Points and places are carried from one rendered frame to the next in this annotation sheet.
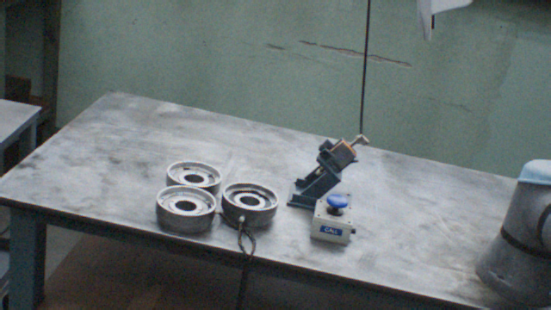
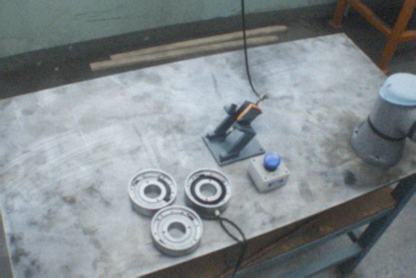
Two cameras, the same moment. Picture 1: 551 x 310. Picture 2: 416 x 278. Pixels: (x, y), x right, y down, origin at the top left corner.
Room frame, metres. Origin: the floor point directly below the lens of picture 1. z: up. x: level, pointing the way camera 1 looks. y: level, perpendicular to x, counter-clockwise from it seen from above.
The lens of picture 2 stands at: (0.62, 0.38, 1.63)
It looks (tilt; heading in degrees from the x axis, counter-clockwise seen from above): 47 degrees down; 325
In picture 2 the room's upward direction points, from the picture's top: 9 degrees clockwise
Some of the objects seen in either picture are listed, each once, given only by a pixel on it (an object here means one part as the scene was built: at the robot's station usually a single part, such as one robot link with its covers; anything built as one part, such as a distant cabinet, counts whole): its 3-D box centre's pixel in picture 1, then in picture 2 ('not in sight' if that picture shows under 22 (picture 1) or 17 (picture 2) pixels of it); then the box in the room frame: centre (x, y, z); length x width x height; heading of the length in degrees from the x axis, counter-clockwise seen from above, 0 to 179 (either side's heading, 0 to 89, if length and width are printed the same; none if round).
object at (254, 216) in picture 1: (249, 205); (207, 192); (1.09, 0.03, 0.82); 0.10 x 0.10 x 0.04
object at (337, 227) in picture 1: (335, 222); (270, 171); (1.08, -0.13, 0.82); 0.08 x 0.07 x 0.05; 86
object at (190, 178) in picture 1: (193, 182); (152, 193); (1.13, 0.15, 0.82); 0.10 x 0.10 x 0.04
